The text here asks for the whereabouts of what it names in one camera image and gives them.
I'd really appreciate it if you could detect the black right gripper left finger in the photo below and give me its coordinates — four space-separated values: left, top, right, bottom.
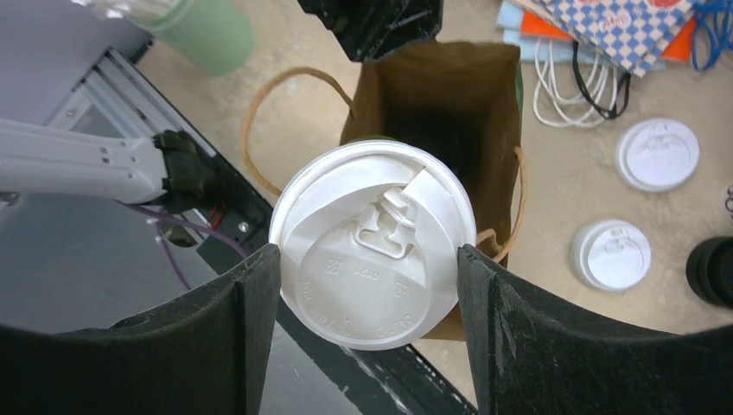
1 244 280 414

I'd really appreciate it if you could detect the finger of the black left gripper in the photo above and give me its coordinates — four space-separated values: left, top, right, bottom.
298 0 443 62

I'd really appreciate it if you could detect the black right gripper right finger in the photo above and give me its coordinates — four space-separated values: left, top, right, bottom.
457 245 732 414

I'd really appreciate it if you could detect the green paper bag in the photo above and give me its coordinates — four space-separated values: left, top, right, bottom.
240 40 528 343

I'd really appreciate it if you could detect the single white coffee lid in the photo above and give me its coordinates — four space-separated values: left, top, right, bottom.
269 139 477 351

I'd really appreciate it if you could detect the single black coffee lid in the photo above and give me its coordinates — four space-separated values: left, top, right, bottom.
397 112 478 180

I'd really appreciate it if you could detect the white lid stack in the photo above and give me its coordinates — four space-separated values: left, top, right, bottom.
614 118 700 193
570 220 652 292

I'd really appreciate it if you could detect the green straw holder cup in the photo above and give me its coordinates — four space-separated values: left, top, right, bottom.
131 0 255 76

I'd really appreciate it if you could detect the blue checkered bakery bag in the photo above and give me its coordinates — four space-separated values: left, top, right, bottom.
530 0 698 78

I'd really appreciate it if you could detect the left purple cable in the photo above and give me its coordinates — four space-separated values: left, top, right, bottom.
120 200 250 291

